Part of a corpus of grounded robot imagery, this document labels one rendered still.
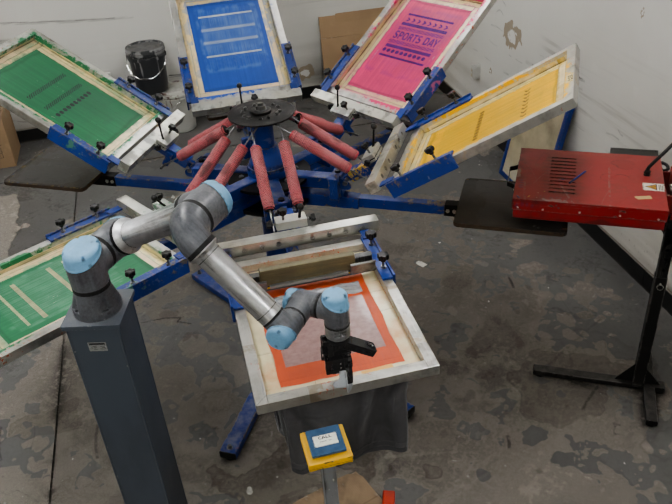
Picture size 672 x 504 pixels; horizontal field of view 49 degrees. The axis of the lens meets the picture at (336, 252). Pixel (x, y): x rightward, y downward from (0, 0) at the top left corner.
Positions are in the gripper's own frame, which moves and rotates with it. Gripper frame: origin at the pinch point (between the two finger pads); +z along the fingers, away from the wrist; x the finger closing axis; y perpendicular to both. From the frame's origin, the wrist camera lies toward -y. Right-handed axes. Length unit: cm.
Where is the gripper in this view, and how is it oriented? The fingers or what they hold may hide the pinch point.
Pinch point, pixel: (348, 383)
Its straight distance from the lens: 233.6
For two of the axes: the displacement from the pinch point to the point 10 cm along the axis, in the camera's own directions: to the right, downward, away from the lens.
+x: 2.4, 5.3, -8.2
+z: 0.6, 8.3, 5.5
